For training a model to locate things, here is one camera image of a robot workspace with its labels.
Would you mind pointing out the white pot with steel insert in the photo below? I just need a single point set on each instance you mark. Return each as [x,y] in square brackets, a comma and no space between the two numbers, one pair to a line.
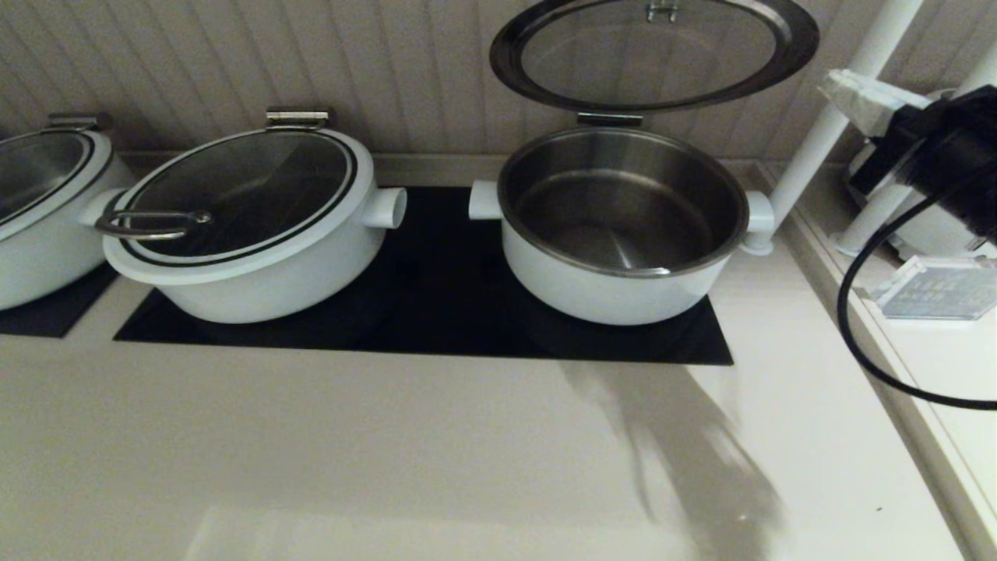
[607,300]
[39,265]
[257,296]

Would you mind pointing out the small black glass cooktop panel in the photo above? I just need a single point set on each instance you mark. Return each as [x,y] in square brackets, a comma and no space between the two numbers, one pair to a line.
[54,312]

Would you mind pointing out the white lidded pot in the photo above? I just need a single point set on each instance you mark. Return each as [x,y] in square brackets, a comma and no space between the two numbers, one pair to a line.
[234,187]
[31,167]

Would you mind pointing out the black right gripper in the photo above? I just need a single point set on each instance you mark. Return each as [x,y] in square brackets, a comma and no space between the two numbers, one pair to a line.
[950,156]

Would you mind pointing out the white rounded kitchen appliance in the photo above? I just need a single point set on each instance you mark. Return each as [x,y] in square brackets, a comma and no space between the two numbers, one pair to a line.
[935,234]

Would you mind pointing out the middle white lidded pot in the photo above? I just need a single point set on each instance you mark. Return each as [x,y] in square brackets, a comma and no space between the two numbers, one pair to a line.
[234,187]

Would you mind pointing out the left white lidded pot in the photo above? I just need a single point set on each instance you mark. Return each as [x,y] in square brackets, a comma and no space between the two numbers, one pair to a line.
[31,167]

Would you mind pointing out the glass lid with white rim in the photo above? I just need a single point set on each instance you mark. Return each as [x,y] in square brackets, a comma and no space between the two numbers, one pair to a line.
[654,62]

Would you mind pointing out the clear acrylic sign holder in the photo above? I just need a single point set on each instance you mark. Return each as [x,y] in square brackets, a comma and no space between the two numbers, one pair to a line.
[935,288]

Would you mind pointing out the large black glass cooktop panel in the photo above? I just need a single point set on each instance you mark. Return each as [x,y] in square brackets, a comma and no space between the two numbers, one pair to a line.
[436,312]

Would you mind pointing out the white metal pole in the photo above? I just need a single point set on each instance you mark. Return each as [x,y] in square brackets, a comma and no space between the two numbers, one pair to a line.
[861,226]
[802,156]

